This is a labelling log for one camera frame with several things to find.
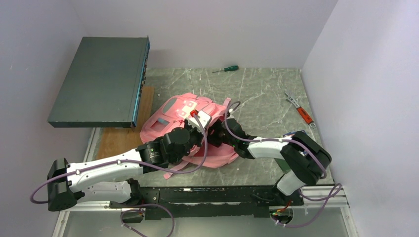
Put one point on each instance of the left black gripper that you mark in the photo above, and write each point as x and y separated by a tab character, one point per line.
200	135

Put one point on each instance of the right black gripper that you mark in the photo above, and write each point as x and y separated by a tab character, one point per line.
212	138

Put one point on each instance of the pink student backpack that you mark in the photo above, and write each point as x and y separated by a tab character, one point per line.
166	141

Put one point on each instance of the blue cover book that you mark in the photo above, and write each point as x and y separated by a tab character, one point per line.
290	134

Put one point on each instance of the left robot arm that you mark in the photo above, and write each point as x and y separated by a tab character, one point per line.
71	183

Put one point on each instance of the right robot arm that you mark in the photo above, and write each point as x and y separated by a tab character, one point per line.
306	159

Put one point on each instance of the dark green book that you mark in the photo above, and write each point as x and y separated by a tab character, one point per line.
283	165

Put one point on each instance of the wooden board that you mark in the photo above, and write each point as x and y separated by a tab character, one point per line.
115	141

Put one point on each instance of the red adjustable wrench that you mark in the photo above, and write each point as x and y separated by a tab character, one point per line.
303	113

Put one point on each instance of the dark grey flat box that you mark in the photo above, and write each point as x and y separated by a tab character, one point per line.
103	85

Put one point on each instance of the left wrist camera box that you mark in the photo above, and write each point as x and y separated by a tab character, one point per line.
199	119

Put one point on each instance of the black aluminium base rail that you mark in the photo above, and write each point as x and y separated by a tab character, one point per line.
258	201

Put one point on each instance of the green handled screwdriver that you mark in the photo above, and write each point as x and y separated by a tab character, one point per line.
228	69

